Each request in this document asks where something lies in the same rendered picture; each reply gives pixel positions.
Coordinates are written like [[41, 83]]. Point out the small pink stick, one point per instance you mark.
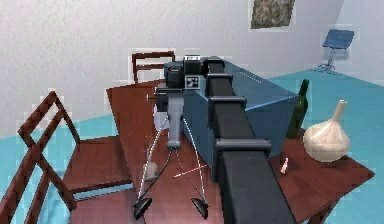
[[284, 165]]

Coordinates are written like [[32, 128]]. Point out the brown wooden chair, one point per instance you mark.
[[96, 163], [153, 54]]

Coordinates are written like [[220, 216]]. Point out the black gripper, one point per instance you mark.
[[175, 100]]

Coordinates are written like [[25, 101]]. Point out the small grey shaker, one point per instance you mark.
[[150, 170]]

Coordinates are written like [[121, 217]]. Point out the blue box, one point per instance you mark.
[[266, 100]]

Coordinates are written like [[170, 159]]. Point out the dark green bottle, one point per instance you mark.
[[298, 116]]

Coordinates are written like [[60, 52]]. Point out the framed picture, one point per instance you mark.
[[271, 13]]

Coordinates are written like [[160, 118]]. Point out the red pencil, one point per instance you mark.
[[190, 172]]

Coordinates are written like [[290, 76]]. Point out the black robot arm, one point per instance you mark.
[[246, 186]]

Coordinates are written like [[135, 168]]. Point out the blue office chair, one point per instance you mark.
[[338, 38]]

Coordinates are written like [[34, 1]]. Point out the white bulb-shaped vase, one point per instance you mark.
[[326, 140]]

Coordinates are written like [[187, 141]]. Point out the brown wooden table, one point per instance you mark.
[[320, 186]]

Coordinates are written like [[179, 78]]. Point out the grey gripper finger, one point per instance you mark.
[[201, 206], [142, 206]]

